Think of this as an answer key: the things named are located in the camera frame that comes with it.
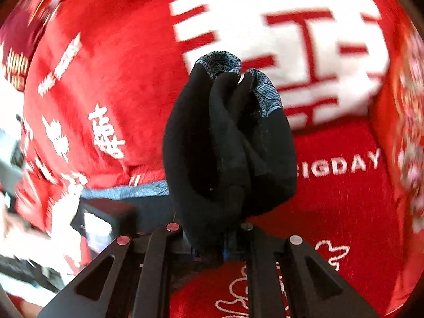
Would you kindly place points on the red pillow with gold pattern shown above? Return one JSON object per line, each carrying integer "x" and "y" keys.
{"x": 15, "y": 56}
{"x": 407, "y": 122}

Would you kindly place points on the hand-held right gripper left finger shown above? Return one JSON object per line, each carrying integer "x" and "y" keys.
{"x": 165, "y": 248}

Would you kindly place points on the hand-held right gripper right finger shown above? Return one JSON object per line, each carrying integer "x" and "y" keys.
{"x": 255, "y": 251}

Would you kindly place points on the red printed blanket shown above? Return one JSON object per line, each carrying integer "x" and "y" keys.
{"x": 116, "y": 73}

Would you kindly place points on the black pants with blue trim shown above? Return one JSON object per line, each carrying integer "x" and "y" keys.
{"x": 225, "y": 155}

